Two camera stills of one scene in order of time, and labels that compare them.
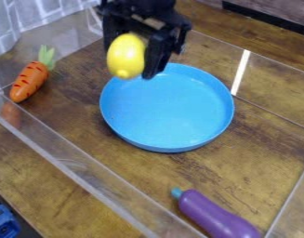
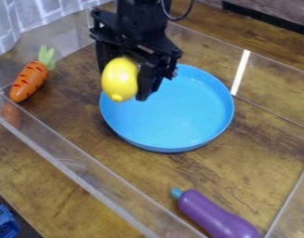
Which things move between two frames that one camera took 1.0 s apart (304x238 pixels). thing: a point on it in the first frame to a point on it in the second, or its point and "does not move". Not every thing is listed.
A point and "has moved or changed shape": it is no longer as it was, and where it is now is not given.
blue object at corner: [6, 223] does not move
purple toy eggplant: [214, 217] does not move
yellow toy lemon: [126, 54] has moved or changed shape
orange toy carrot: [32, 76] does not move
